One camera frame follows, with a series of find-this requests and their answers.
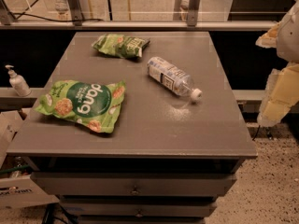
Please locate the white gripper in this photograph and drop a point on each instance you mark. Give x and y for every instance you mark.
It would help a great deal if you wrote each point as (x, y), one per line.
(290, 36)

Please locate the drawer round knob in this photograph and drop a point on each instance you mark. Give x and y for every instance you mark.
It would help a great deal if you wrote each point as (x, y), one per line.
(135, 191)
(139, 214)

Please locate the top drawer round knob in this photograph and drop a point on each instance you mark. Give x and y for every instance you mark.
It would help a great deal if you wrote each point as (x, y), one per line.
(135, 191)

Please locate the lower drawer round knob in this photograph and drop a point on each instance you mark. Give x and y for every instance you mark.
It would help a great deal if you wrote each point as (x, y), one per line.
(139, 214)

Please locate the clear plastic water bottle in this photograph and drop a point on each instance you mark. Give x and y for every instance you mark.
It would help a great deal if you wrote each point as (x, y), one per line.
(173, 78)

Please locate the grey metal frame rail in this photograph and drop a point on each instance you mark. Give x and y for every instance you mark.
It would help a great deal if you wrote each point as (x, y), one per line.
(141, 26)

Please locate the small green snack bag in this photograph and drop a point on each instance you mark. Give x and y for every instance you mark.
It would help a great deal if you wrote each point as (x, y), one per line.
(121, 46)

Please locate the large green dang snack bag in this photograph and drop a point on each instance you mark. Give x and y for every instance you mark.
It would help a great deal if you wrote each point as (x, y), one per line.
(94, 106)

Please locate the grey drawer cabinet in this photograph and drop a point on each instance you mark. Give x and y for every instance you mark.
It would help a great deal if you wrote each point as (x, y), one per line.
(181, 157)

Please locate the white cardboard box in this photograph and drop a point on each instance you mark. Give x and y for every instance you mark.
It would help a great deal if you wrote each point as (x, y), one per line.
(17, 189)

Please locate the white pump dispenser bottle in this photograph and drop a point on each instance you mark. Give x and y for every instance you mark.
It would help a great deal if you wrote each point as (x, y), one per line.
(18, 82)

